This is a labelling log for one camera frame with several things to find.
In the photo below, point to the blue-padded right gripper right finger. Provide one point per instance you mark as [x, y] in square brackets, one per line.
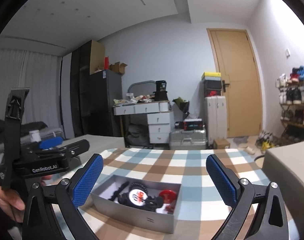
[270, 219]

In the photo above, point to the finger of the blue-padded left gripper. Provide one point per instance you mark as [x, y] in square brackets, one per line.
[50, 143]

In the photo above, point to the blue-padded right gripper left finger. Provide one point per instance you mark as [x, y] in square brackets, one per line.
[40, 221]

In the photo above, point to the white China flag badge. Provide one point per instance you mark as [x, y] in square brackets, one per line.
[137, 197]

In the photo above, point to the black claw hair clip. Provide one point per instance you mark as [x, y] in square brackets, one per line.
[151, 203]

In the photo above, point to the red-rimmed pin badge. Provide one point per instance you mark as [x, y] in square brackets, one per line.
[168, 196]

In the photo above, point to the person's left hand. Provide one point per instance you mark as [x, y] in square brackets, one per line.
[8, 199]

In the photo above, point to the white cylindrical humidifier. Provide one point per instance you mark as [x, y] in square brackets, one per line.
[35, 135]

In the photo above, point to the silver rectangular storage box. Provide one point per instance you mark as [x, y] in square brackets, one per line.
[163, 220]

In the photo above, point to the grey drawer cabinet left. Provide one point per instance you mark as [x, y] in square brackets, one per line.
[98, 143]

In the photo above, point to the grey cabinet right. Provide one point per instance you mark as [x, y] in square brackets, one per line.
[285, 166]

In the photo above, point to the plaid checkered tablecloth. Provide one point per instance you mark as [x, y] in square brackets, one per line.
[202, 210]

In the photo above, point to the black wardrobe shelf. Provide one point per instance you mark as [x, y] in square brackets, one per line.
[80, 89]

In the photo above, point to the black refrigerator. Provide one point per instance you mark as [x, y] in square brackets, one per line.
[105, 87]

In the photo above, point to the cardboard box on floor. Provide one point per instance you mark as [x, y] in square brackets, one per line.
[221, 143]

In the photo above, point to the open cardboard box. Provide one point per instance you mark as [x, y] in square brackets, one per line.
[118, 67]

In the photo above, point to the tall flat cardboard sheet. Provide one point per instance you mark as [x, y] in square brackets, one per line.
[97, 56]

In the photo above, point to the silver suitcase lying flat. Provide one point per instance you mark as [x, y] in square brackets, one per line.
[188, 140]

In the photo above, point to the grey arched mirror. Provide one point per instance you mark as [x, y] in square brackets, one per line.
[142, 88]

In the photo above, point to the black red box on suitcase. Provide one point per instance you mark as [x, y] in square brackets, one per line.
[189, 124]

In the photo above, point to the white dressing desk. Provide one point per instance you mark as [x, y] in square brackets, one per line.
[160, 118]

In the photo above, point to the wooden shoe rack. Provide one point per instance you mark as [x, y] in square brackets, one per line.
[291, 101]

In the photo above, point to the black wrapped flower bouquet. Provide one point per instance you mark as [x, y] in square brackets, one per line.
[183, 106]

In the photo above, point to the black red shoe box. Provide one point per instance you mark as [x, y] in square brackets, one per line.
[212, 88]

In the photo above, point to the yellow shoe box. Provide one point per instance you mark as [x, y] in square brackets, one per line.
[211, 76]

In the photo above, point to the wooden door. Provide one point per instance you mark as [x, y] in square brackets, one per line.
[234, 58]

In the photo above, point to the wall light switch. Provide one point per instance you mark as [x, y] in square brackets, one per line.
[287, 53]

